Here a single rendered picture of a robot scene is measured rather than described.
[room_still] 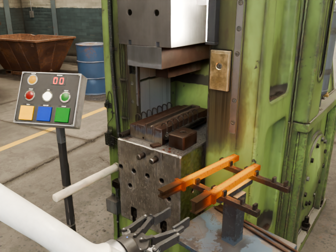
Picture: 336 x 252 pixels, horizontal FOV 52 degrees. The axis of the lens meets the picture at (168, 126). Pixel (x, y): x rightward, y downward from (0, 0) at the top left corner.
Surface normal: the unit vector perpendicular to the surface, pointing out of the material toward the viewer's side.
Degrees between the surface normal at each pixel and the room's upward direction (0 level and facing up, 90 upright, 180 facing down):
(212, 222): 0
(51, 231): 45
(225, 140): 90
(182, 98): 90
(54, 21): 90
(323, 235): 0
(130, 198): 90
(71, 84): 60
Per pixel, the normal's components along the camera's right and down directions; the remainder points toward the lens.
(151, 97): 0.81, 0.19
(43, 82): -0.17, -0.19
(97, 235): 0.00, -0.94
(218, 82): -0.59, 0.27
